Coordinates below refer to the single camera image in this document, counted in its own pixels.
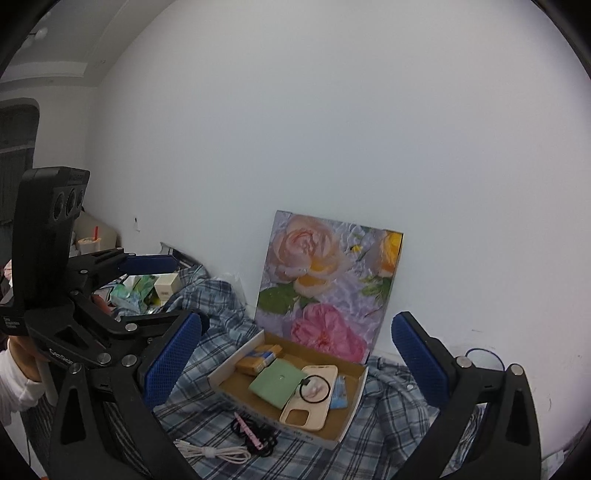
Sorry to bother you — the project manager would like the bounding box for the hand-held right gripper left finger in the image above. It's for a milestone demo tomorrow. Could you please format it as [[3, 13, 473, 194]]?
[[48, 310, 204, 480]]

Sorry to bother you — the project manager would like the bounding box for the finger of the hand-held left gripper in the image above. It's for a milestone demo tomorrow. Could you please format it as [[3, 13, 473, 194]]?
[[74, 294, 194, 366], [68, 248, 179, 297]]

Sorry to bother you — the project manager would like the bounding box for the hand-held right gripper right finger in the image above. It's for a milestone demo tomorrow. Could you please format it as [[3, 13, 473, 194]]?
[[390, 311, 542, 480]]

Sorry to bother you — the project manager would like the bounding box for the green soft pouch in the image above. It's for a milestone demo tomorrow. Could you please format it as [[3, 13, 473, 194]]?
[[248, 359, 306, 411]]

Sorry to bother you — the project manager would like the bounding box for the floral lid cardboard box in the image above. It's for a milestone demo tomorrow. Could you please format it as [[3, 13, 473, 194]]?
[[208, 210, 404, 449]]

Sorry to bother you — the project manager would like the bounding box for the black hair tie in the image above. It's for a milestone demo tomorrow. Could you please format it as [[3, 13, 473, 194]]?
[[298, 375, 332, 405]]

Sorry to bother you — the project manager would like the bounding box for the beige phone case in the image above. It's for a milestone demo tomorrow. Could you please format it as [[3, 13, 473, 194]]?
[[279, 364, 339, 432]]

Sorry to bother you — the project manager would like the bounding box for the person's left hand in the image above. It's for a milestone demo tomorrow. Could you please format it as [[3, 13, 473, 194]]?
[[7, 335, 44, 384]]

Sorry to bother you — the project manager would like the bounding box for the small beige carton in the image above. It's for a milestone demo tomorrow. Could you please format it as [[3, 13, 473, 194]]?
[[154, 273, 180, 301]]

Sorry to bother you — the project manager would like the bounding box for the green printed packet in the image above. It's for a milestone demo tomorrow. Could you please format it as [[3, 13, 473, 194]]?
[[111, 275, 160, 315]]

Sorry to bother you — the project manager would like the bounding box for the drink cup with straw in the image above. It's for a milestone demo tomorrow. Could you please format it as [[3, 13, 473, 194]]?
[[76, 226, 103, 256]]

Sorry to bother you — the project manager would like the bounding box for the blue plaid shirt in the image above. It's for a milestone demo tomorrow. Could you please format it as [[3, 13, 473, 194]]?
[[28, 263, 490, 480]]

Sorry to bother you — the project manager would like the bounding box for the clear plastic bag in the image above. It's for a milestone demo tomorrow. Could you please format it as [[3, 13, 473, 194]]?
[[210, 272, 250, 319]]

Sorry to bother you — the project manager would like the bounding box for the blue tissue packet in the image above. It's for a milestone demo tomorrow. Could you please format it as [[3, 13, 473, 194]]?
[[330, 375, 348, 410]]

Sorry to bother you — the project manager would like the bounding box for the pink hair clip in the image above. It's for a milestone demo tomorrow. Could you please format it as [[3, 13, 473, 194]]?
[[235, 412, 264, 450]]

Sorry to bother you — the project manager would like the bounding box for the dark door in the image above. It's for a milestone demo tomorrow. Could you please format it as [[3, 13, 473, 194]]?
[[0, 99, 40, 227]]

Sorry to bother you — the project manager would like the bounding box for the black wire loop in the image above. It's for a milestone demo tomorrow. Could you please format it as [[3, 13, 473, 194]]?
[[464, 347, 505, 373]]

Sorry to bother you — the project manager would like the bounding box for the white coiled cable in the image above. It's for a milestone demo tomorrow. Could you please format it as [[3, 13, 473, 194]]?
[[174, 438, 252, 465]]

